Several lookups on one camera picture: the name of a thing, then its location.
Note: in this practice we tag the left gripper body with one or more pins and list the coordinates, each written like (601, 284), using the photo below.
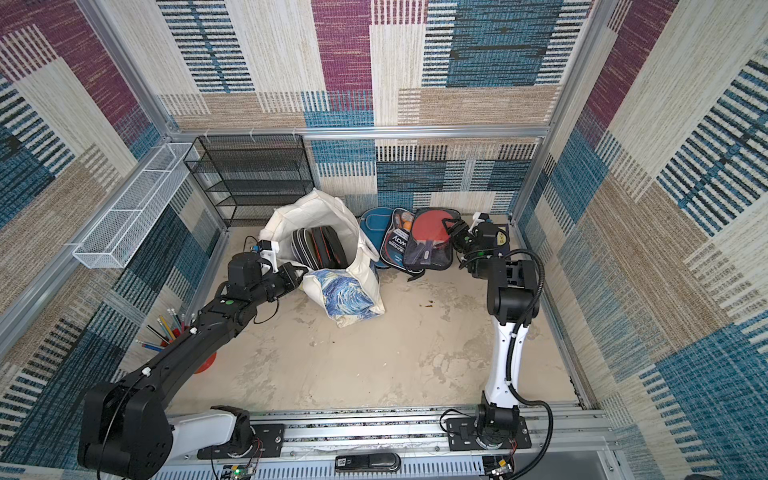
(284, 280)

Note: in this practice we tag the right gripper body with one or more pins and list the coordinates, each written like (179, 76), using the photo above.
(459, 231)

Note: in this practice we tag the red paddle mesh case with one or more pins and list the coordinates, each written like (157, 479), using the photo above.
(429, 246)

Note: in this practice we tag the canvas tote bag starry print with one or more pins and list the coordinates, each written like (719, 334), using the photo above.
(348, 295)

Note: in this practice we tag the clear ping pong set case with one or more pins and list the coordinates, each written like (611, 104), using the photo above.
(395, 241)

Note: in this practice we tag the blue ping pong paddle case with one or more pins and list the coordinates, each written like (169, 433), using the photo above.
(374, 223)

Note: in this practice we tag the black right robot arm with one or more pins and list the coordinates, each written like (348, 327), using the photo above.
(512, 300)

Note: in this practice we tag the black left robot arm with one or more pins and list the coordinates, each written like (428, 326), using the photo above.
(125, 430)

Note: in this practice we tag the purple paddle case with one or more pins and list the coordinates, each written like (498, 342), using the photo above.
(302, 251)

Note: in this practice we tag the dark blue notebook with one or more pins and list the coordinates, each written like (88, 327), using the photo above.
(503, 239)

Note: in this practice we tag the black red paddle case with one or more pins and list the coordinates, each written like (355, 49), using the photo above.
(328, 248)

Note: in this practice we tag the red pencil cup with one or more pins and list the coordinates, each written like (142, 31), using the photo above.
(164, 330)

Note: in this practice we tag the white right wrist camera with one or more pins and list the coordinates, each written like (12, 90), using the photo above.
(477, 219)

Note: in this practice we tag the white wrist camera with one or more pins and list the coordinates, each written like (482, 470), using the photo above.
(268, 251)
(477, 219)

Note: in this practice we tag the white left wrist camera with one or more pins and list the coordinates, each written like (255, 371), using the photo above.
(268, 251)

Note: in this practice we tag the black wire shelf rack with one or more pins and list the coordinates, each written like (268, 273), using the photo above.
(246, 177)

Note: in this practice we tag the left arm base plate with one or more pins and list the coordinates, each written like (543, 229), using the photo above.
(260, 440)

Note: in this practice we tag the white mesh wall basket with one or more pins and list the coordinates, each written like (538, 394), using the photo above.
(114, 240)

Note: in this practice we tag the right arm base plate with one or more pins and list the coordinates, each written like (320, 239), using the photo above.
(462, 436)

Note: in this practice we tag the black device on rail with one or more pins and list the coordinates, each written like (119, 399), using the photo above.
(385, 462)

